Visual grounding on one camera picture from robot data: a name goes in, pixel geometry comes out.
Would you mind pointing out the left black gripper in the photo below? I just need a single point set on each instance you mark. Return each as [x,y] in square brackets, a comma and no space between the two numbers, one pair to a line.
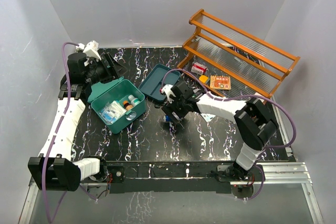
[118,70]

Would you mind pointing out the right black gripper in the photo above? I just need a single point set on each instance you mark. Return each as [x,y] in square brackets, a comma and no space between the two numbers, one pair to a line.
[169,108]

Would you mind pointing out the blue white bandage roll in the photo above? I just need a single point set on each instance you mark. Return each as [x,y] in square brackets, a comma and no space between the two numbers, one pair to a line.
[167,118]

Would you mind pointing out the blue white bandage packet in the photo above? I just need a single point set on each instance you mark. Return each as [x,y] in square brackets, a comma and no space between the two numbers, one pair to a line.
[111,112]

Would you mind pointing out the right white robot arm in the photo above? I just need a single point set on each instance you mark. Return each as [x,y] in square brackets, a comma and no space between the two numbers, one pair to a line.
[253,119]

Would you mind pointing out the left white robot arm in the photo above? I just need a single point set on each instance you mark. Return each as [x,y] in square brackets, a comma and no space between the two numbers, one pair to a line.
[53,168]

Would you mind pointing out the green medicine kit box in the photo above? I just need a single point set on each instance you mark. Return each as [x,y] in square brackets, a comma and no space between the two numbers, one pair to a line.
[117,90]

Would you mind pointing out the white green medicine bottle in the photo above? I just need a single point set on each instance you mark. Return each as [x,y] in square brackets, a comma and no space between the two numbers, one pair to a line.
[134,100]

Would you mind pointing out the red white medicine box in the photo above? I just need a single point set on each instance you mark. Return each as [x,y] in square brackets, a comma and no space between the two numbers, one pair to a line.
[198,68]

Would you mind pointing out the orange cap medicine bottle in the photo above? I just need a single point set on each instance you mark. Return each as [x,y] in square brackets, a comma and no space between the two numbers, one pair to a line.
[127,106]

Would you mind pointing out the yellow grey sponge block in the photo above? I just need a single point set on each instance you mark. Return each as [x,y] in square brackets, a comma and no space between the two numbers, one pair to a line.
[204,79]

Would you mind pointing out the orange spiral notepad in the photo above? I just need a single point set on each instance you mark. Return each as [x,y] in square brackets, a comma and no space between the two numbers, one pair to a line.
[220,82]

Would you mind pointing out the orange wooden shelf rack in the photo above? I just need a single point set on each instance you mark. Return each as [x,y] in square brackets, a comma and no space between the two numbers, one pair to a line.
[252,64]

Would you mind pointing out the black front base bar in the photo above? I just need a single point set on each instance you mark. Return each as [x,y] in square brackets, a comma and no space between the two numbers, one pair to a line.
[141,176]

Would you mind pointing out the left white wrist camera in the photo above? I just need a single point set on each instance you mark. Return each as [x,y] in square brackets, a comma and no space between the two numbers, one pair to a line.
[91,51]

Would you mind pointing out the aluminium frame rail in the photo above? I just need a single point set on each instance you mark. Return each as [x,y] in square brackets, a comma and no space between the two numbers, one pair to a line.
[284,173]

